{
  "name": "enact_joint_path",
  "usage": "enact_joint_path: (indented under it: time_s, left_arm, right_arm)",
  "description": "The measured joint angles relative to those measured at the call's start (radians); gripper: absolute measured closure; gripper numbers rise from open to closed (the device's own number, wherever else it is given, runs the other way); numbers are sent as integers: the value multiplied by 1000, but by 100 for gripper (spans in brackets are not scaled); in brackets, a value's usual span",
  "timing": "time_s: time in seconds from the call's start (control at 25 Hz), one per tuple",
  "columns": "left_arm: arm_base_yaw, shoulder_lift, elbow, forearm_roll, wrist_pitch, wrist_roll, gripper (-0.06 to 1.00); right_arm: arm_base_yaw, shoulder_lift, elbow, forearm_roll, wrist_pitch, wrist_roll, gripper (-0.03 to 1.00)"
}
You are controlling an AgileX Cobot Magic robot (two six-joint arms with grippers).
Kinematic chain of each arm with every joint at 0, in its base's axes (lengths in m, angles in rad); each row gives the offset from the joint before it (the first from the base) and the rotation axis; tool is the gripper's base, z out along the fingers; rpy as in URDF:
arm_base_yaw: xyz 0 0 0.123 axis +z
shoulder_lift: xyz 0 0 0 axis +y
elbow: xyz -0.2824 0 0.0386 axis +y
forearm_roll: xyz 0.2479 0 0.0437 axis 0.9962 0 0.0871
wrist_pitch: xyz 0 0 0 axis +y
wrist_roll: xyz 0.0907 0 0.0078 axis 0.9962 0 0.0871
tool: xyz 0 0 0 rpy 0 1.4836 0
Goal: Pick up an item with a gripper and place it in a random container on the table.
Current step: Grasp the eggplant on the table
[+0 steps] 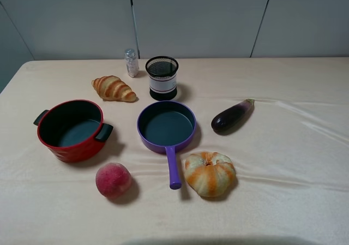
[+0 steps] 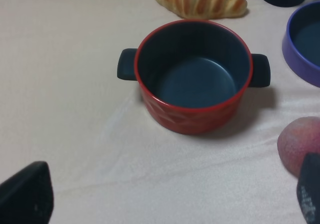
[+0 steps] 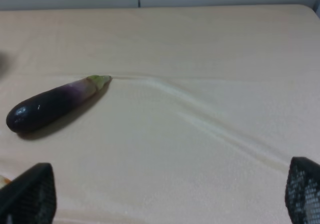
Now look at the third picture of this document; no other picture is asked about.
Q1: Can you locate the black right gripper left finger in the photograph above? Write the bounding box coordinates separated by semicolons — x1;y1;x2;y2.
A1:
0;163;57;224

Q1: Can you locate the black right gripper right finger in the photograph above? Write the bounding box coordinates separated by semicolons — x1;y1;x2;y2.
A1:
284;157;320;224

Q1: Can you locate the purple eggplant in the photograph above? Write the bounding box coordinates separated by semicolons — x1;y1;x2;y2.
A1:
6;75;112;134

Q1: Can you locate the orange white pumpkin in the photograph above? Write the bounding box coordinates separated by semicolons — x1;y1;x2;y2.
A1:
0;175;11;189

